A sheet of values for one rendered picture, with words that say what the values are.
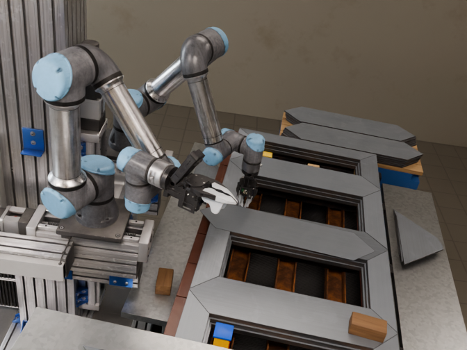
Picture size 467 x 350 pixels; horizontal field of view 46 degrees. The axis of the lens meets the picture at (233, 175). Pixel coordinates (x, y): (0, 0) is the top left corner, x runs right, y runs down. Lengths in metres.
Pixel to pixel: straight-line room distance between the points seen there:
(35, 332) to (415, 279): 1.55
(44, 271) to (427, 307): 1.46
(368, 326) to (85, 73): 1.21
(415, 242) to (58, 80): 1.72
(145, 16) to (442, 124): 2.74
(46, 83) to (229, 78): 3.39
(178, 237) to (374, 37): 2.85
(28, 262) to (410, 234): 1.64
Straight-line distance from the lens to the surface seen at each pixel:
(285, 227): 2.34
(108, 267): 2.08
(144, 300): 2.21
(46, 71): 1.57
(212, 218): 2.31
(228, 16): 4.66
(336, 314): 2.05
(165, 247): 2.43
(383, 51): 4.85
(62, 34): 1.86
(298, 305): 2.03
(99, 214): 1.94
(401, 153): 3.16
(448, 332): 2.35
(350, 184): 2.72
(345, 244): 2.34
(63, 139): 1.67
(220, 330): 1.87
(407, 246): 2.59
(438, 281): 2.54
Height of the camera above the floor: 2.31
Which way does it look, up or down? 34 degrees down
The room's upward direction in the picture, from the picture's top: 9 degrees clockwise
